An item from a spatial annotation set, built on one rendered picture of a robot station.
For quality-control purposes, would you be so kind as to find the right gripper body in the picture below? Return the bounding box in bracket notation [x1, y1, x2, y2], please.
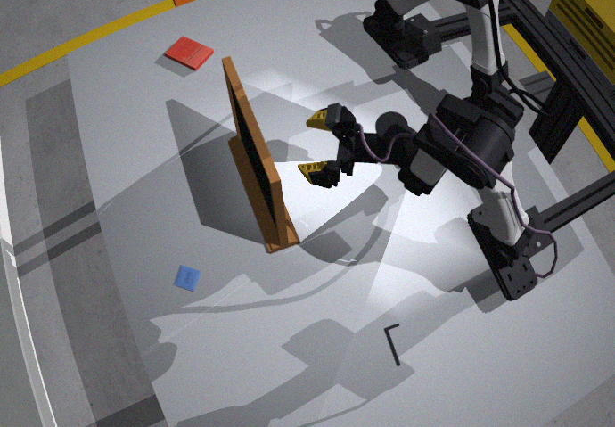
[463, 96, 472, 134]

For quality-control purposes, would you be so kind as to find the red flat block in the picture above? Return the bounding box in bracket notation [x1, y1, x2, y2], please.
[165, 36, 214, 71]

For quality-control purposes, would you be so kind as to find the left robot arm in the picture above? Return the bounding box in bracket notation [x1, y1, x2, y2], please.
[324, 94, 537, 299]

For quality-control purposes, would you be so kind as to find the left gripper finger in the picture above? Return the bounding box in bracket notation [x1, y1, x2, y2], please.
[306, 109, 332, 132]
[298, 161, 327, 184]

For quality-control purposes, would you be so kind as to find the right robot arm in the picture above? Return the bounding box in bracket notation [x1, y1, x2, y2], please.
[364, 0, 524, 130]

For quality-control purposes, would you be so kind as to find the black l-shaped bar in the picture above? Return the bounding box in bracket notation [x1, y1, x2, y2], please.
[384, 324, 401, 366]

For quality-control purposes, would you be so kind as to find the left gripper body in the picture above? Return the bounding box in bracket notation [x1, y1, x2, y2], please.
[308, 132, 378, 189]

